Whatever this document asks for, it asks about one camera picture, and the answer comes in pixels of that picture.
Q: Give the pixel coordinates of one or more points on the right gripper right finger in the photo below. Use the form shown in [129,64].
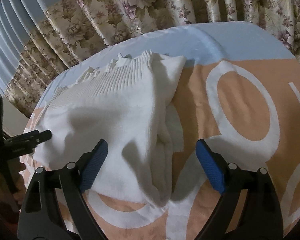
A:
[248,207]

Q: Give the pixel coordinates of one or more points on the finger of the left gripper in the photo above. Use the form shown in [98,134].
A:
[25,143]

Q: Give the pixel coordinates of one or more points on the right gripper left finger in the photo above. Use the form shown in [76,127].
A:
[40,216]

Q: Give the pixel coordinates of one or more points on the white knit garment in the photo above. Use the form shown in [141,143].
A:
[125,104]

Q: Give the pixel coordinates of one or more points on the person's left hand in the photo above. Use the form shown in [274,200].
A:
[14,200]

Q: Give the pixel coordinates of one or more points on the floral and blue curtain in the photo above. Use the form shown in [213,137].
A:
[40,39]

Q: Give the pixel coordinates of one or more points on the orange and blue bedsheet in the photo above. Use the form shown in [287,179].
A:
[240,91]

